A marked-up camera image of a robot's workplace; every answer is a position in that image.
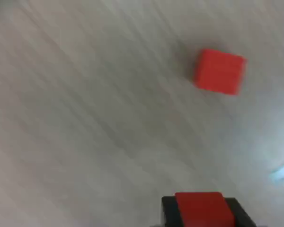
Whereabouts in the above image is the small blue tape piece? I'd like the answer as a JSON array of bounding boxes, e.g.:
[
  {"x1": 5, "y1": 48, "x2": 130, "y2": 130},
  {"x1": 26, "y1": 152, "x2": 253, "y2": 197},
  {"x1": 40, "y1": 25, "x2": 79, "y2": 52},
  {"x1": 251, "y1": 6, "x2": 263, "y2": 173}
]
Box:
[{"x1": 268, "y1": 161, "x2": 284, "y2": 183}]

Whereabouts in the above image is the red cube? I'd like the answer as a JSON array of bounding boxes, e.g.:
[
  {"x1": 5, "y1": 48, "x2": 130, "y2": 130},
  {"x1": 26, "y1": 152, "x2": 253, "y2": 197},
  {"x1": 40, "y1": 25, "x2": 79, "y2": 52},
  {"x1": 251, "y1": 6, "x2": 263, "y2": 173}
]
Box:
[
  {"x1": 174, "y1": 192, "x2": 235, "y2": 227},
  {"x1": 193, "y1": 48, "x2": 248, "y2": 96}
]

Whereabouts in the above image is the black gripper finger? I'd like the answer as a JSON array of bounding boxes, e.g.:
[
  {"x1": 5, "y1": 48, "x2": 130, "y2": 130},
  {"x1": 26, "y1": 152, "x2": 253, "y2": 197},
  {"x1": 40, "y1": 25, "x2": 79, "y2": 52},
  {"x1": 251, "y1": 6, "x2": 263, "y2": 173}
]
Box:
[
  {"x1": 224, "y1": 197, "x2": 256, "y2": 227},
  {"x1": 161, "y1": 195, "x2": 183, "y2": 227}
]

